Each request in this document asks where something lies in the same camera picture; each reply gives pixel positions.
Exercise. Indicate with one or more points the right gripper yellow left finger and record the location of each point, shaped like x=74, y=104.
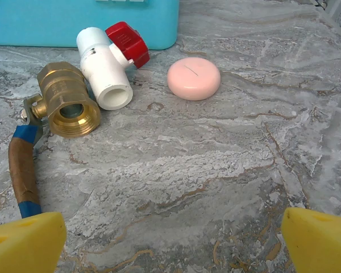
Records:
x=25, y=244

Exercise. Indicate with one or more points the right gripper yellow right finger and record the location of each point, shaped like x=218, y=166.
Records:
x=318, y=244

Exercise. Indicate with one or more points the pink round disc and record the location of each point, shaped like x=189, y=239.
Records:
x=193, y=78

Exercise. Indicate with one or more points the brass ball valve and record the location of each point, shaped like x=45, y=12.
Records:
x=65, y=91

